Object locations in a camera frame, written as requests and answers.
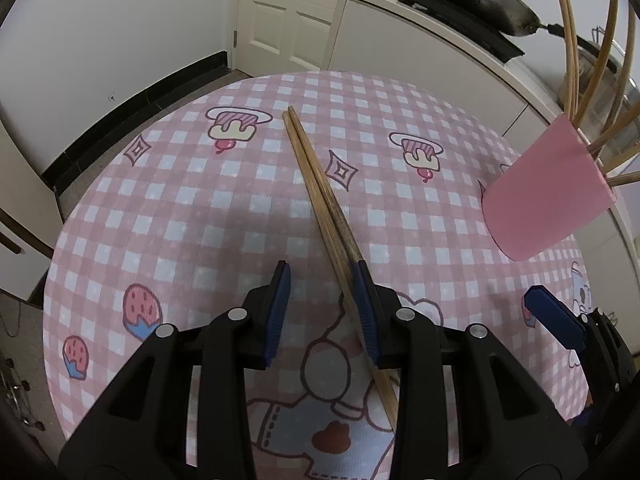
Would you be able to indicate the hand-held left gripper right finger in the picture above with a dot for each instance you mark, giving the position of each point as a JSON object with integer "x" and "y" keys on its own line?
{"x": 365, "y": 310}

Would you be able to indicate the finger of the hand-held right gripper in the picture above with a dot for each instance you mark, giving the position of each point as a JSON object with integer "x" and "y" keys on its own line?
{"x": 552, "y": 312}

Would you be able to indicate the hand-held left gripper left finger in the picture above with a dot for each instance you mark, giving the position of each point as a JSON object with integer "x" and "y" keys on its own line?
{"x": 280, "y": 310}

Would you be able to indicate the pink cup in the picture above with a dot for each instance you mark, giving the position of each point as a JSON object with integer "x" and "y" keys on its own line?
{"x": 545, "y": 195}

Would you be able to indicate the long bamboo chopstick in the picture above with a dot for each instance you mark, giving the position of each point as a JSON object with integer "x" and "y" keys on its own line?
{"x": 327, "y": 195}
{"x": 316, "y": 195}

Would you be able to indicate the bunch of bamboo chopsticks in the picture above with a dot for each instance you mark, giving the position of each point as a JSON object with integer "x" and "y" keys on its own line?
{"x": 570, "y": 60}

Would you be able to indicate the pink checkered tablecloth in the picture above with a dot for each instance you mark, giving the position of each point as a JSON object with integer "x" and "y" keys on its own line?
{"x": 200, "y": 210}

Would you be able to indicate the black baseboard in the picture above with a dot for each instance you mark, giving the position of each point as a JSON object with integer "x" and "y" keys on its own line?
{"x": 125, "y": 110}

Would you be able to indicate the white kitchen cabinet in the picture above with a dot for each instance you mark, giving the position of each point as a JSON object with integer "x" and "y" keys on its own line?
{"x": 425, "y": 60}

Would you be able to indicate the white panel door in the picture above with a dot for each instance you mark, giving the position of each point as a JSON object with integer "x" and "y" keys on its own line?
{"x": 280, "y": 25}

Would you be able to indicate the black gas stove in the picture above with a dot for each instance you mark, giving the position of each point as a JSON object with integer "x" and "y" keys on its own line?
{"x": 470, "y": 25}

